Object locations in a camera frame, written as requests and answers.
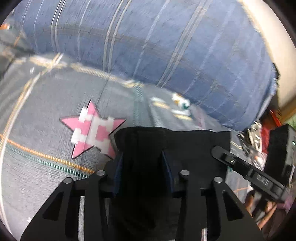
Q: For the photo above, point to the person's right hand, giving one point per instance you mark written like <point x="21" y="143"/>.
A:
<point x="263" y="212"/>

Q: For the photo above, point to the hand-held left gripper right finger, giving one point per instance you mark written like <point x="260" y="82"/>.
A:
<point x="167" y="171"/>

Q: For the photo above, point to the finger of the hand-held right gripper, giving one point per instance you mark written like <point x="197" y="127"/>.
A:
<point x="245" y="168"/>

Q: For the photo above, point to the blue plaid pillow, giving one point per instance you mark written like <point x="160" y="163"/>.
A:
<point x="150" y="46"/>

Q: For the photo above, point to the red package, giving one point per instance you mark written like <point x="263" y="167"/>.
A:
<point x="270" y="125"/>

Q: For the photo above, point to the grey star-print bed sheet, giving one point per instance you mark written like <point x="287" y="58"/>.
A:
<point x="46" y="120"/>

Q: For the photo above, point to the black pants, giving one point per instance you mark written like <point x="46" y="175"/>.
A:
<point x="143" y="143"/>

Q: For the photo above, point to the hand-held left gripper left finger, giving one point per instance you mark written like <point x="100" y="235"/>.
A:
<point x="118" y="169"/>

